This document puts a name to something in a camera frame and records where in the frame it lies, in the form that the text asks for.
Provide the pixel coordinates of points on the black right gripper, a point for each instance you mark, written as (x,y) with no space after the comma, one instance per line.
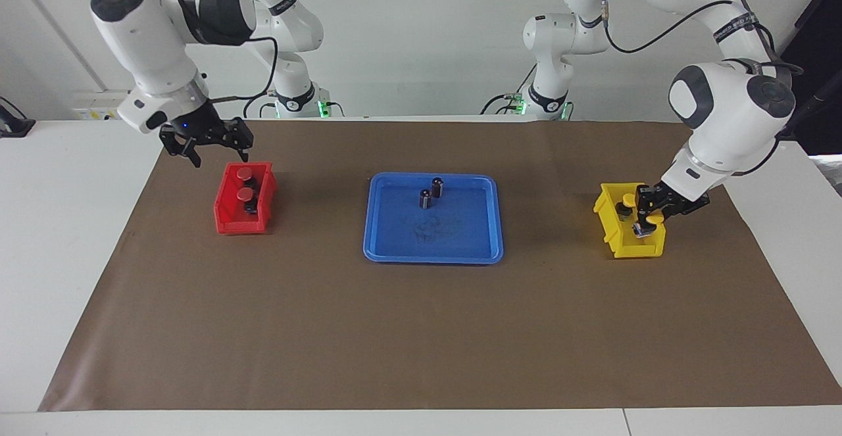
(204,127)

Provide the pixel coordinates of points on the red plastic bin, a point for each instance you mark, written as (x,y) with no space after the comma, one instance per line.
(227,209)

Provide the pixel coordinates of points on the dark panel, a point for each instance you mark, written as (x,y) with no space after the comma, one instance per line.
(822,114)

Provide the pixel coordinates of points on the grey metal box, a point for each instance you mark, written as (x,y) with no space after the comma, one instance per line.
(830,176)

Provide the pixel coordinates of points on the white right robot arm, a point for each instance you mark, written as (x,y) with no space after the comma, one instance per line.
(151,48)

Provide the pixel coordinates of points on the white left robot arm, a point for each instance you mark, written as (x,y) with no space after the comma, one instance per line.
(730,107)

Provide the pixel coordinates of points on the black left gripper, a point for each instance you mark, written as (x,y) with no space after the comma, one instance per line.
(681,204)

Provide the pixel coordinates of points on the red push button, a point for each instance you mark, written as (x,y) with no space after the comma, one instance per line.
(246,194)
(245,173)

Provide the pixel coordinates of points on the yellow plastic bin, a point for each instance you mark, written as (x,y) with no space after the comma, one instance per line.
(625,242)

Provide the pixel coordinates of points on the brown paper table mat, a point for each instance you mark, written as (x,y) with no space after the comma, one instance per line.
(263,324)

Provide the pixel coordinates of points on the blue plastic tray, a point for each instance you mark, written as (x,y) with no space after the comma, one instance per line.
(454,239)

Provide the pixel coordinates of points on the black clamp device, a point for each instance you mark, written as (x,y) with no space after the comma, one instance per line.
(13,123)

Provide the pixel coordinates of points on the black cylindrical capacitor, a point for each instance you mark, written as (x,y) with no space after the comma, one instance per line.
(425,198)
(437,186)

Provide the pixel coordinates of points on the yellow push button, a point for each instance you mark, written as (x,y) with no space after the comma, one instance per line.
(625,204)
(639,231)

